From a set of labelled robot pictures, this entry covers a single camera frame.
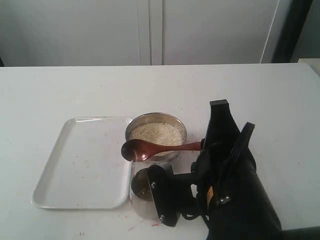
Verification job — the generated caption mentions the white rectangular tray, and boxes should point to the white rectangular tray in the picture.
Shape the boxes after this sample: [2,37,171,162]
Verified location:
[31,116,132,210]

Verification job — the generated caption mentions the steel bowl of rice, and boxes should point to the steel bowl of rice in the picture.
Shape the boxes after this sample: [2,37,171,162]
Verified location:
[125,112,187,146]

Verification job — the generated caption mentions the brown wooden spoon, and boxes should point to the brown wooden spoon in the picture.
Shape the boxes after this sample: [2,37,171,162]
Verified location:
[121,139,201,162]

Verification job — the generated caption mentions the white cabinet doors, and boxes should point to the white cabinet doors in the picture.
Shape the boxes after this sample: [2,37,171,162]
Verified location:
[0,0,279,67]

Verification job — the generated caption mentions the steel cup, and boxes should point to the steel cup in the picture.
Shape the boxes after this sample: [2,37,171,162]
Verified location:
[130,165,159,219]

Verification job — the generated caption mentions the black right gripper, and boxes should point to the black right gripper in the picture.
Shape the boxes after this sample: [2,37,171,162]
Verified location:
[172,99,283,240]

